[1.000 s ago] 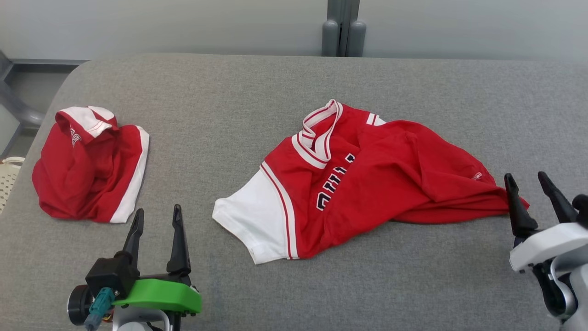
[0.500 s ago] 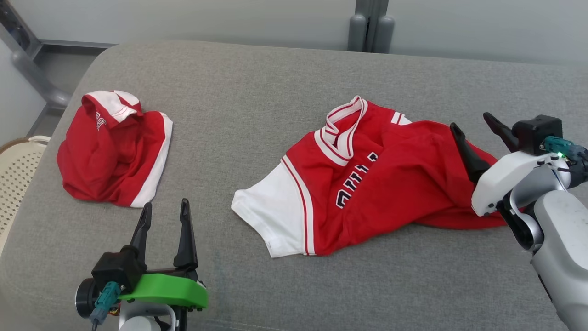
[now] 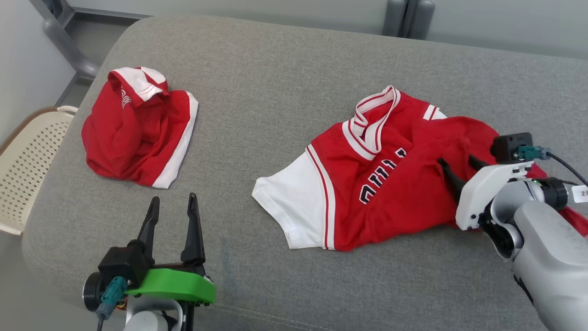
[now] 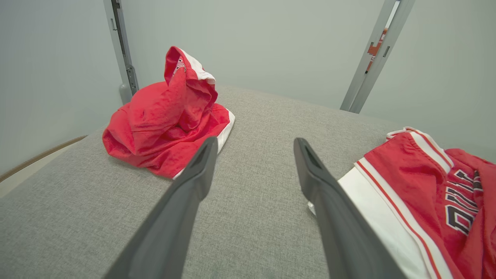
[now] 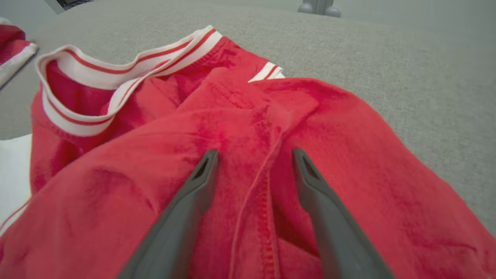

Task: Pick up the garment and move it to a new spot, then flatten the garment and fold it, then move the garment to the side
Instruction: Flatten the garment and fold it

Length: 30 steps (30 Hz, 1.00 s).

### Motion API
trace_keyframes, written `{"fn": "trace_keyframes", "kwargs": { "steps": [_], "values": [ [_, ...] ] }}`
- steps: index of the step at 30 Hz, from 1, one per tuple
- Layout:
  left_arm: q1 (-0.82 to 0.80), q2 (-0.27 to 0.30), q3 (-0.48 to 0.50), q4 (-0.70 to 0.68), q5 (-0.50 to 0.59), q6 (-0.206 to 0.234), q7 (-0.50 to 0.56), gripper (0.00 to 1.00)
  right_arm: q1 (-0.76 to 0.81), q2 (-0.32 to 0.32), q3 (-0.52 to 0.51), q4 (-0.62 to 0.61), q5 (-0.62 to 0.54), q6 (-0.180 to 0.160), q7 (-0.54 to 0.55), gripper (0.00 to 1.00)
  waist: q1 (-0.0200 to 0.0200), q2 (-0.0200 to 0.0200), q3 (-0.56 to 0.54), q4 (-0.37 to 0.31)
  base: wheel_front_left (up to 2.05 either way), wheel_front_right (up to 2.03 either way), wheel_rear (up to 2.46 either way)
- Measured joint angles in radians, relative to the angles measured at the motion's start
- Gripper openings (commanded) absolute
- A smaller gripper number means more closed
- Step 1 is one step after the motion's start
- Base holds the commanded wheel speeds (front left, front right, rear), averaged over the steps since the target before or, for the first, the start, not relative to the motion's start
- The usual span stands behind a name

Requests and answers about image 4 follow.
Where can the grey double-foot partition post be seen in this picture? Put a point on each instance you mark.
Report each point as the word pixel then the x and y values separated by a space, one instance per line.
pixel 362 89

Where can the red white-striped shorts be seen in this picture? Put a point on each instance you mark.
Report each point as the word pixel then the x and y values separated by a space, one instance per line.
pixel 155 116

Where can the grey single-foot partition post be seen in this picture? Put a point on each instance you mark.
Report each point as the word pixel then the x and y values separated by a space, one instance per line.
pixel 121 50

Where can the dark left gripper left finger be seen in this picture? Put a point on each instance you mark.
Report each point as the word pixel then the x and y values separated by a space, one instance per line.
pixel 174 217

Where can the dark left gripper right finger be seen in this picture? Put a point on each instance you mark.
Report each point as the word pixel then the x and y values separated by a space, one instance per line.
pixel 341 224

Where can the red Bulls 23 jersey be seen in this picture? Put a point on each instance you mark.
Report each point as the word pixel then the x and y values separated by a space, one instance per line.
pixel 418 182

